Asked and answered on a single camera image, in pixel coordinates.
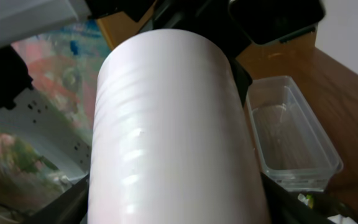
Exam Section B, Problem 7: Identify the green yellow snack wrapper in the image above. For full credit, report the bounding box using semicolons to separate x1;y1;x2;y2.
297;194;314;208

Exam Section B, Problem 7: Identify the pink cup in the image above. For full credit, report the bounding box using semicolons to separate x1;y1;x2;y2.
88;29;271;223

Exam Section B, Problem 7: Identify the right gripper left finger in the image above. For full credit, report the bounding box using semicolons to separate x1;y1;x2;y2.
22;174;90;224

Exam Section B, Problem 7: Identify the clear plastic bin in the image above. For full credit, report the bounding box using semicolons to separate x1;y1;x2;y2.
246;76;343;192

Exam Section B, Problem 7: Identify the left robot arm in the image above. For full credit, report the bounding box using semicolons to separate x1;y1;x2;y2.
0;0;154;110

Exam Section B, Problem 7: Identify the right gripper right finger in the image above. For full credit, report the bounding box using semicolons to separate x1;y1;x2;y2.
260;173;334;224

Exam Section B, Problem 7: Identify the white napkin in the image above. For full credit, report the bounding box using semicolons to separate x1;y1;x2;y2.
328;214;358;224

